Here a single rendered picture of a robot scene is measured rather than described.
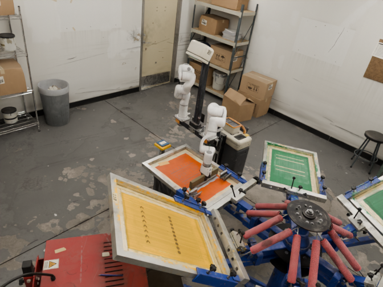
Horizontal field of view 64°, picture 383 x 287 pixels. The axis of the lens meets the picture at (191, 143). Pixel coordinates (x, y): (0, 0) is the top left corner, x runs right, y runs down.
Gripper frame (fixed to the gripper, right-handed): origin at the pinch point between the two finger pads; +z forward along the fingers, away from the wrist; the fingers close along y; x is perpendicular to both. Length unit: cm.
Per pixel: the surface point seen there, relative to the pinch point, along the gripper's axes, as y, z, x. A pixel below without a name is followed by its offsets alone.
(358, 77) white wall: 3, -24, -380
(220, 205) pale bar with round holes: -33.6, -3.2, 17.3
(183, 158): 37.8, 6.0, -11.1
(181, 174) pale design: 20.5, 5.8, 7.9
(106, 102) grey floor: 345, 104, -117
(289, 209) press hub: -81, -30, 6
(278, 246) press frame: -86, -1, 14
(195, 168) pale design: 18.6, 5.9, -9.4
